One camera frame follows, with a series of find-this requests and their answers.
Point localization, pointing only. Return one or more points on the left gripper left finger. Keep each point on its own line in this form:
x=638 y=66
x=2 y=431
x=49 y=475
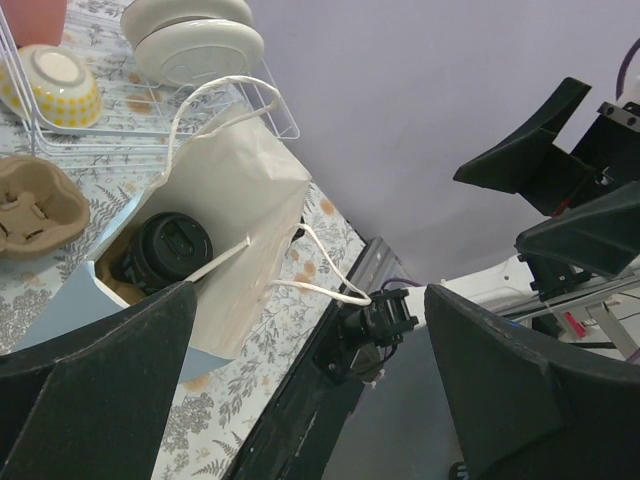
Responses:
x=93 y=403

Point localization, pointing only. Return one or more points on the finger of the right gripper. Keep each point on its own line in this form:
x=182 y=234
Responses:
x=601 y=236
x=508 y=166

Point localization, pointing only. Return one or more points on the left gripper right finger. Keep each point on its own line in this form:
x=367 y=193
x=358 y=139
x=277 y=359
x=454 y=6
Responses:
x=527 y=406

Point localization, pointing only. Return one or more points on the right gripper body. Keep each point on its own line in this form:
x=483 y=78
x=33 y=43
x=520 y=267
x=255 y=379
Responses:
x=605 y=159

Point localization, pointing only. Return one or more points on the single brown cup carrier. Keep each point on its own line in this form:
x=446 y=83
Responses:
x=129 y=293

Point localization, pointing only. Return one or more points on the dark takeout coffee cup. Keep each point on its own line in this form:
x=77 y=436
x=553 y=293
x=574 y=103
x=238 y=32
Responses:
x=133 y=268

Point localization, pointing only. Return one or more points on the black coffee cup lid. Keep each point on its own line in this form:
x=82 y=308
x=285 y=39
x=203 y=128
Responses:
x=175 y=245

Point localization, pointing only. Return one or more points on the single white straw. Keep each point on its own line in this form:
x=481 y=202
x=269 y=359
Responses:
x=219 y=260

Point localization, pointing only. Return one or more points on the white blue paper bag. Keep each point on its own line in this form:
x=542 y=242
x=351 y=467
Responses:
x=221 y=216

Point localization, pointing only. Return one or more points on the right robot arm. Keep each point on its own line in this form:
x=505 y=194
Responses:
x=507 y=285

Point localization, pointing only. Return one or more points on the brown cardboard cup carrier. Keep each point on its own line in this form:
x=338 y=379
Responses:
x=41 y=208

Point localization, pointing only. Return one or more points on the yellow patterned bowl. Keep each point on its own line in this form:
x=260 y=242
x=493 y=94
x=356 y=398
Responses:
x=64 y=88

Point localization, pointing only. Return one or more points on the white plate front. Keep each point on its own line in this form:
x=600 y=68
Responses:
x=197 y=51

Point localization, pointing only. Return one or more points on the white plate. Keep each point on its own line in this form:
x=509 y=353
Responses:
x=143 y=17
x=197 y=51

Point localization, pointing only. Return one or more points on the pink plastic cup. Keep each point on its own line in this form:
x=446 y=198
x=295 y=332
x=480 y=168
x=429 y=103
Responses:
x=35 y=21

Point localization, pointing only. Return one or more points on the white plate back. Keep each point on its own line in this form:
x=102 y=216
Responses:
x=143 y=17

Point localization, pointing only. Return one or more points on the white wire dish rack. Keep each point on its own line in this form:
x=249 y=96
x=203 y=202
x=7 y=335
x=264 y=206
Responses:
x=137 y=114

